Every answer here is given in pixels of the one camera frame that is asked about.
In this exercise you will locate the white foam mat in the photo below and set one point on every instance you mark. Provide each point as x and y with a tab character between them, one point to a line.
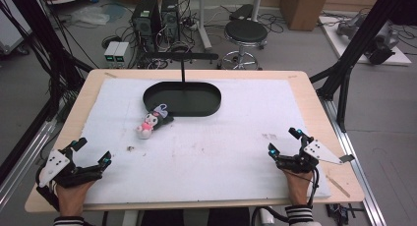
229	147

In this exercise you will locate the black round stool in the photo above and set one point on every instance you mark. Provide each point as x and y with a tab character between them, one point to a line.
246	31

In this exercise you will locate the brown cardboard box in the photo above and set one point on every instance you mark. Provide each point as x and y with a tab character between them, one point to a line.
303	8

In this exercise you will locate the thin wooden stick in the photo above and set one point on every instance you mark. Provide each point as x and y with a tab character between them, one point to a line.
337	186

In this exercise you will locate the person's right hand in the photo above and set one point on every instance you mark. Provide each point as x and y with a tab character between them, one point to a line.
298	188

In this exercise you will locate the large black computer tower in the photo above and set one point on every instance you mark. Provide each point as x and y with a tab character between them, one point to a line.
146	21

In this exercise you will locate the aluminium rail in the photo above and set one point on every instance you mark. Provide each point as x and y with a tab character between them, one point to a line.
359	173
23	160

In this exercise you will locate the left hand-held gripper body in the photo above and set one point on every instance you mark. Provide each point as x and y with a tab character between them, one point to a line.
54	163

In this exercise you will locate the clear plastic bag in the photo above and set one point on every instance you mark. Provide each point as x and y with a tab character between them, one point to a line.
93	15

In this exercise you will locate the white desk leg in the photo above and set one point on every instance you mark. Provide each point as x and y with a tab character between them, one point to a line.
204	26

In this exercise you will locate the white power supply unit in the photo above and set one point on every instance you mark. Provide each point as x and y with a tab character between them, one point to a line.
122	53
110	52

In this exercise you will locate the slim black computer tower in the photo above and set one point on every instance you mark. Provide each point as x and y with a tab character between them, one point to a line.
170	18

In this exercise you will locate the black metal frame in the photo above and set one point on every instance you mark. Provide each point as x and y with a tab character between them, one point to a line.
357	39
31	26

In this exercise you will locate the white floor board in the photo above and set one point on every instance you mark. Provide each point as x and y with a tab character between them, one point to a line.
341	45

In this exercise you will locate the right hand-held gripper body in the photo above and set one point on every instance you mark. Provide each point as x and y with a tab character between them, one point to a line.
319	152

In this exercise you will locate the pink and black plush toy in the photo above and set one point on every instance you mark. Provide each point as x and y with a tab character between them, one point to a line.
151	121

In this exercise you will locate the person's left hand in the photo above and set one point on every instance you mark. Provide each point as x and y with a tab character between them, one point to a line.
73	198

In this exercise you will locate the black oval tray stand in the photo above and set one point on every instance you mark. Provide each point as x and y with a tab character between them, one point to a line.
187	100

